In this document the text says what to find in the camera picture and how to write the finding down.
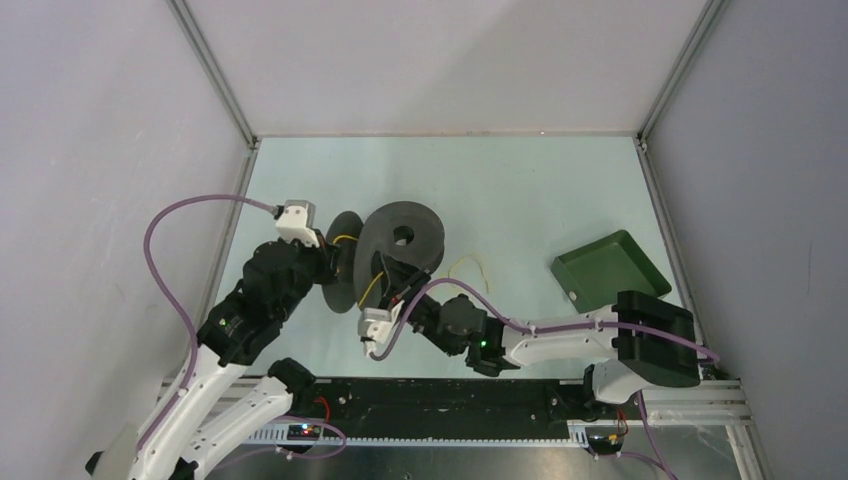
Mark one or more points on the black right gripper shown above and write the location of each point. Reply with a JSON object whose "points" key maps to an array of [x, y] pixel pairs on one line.
{"points": [[401, 281]]}

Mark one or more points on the green tray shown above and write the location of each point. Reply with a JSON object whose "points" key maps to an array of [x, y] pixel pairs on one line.
{"points": [[592, 275]]}

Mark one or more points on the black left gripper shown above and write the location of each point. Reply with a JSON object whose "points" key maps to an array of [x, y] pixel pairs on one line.
{"points": [[327, 255]]}

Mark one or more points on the white slotted cable duct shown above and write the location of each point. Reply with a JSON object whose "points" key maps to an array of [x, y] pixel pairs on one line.
{"points": [[301, 434]]}

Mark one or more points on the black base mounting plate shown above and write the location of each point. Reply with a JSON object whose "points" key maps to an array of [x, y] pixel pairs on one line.
{"points": [[418, 406]]}

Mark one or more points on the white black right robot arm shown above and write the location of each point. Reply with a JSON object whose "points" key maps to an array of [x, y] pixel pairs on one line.
{"points": [[638, 341]]}

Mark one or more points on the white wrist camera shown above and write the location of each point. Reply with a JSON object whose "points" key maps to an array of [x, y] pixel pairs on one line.
{"points": [[294, 222], [376, 324]]}

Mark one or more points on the left aluminium frame post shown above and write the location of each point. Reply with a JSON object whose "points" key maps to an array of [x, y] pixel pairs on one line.
{"points": [[198, 42]]}

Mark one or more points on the right aluminium frame post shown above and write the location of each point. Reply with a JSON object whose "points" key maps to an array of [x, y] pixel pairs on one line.
{"points": [[705, 23]]}

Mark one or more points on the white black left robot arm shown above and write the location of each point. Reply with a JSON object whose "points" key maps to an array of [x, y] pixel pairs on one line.
{"points": [[180, 440]]}

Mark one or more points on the aluminium frame post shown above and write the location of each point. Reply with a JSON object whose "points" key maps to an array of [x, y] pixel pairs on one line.
{"points": [[198, 42], [705, 23]]}

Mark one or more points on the dark grey spool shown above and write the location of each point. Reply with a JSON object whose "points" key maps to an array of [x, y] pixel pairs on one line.
{"points": [[365, 269], [411, 233]]}

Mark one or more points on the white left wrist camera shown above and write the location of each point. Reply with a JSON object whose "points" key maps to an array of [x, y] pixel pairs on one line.
{"points": [[294, 222]]}

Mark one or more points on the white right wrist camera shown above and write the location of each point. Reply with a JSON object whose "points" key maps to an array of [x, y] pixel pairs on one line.
{"points": [[376, 324]]}

